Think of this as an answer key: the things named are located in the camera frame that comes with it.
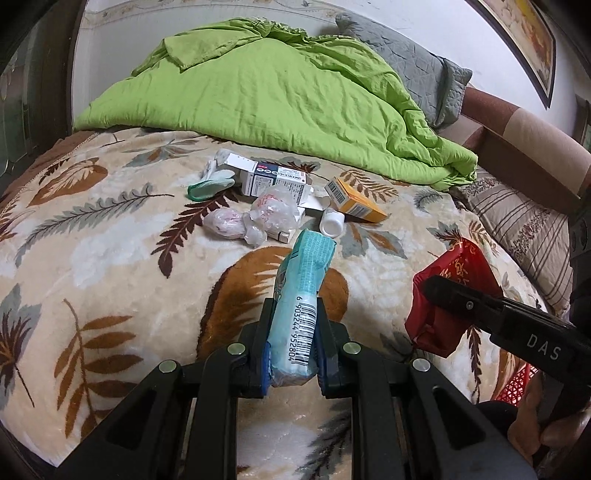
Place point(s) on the brown padded headboard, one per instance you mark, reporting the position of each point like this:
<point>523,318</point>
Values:
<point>523,151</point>

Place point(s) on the green quilt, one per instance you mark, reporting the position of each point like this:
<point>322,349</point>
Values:
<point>261,83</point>

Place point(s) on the red foil wrapper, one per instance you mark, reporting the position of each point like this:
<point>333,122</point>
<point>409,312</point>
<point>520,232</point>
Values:
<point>445,297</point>

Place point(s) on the white blue medicine box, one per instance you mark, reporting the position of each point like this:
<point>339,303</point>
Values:
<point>255,177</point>

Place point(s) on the small white bottle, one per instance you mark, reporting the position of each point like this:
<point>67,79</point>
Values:
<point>332,223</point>

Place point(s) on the leaf-patterned beige blanket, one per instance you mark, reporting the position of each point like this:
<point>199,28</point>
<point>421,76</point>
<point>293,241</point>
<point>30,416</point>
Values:
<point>106,270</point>

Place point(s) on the framed wall picture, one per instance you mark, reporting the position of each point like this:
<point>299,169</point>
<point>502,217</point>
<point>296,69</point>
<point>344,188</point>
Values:
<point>527,34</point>

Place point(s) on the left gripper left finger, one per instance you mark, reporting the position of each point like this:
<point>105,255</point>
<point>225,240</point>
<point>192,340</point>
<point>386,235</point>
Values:
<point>237,370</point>

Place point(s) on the orange medicine box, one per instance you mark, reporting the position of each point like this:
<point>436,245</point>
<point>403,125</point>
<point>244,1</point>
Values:
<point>348,201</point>

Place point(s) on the teal tissue pack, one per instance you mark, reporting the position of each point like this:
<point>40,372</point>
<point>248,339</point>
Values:
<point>298,281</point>

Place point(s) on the crumpled clear plastic bag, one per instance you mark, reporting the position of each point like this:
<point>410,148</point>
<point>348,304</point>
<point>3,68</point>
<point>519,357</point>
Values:
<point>273,212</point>

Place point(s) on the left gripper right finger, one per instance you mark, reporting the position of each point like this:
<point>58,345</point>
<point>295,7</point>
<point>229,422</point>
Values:
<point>347,369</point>

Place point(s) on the striped brown pillow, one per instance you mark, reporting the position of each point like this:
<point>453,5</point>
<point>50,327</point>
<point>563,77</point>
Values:
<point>536,237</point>

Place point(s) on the grey quilted pillow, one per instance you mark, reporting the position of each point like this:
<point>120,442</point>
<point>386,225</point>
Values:
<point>436,84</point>

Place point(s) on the red plastic basket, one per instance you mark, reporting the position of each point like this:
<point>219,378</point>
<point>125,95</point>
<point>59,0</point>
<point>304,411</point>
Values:
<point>511,390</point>

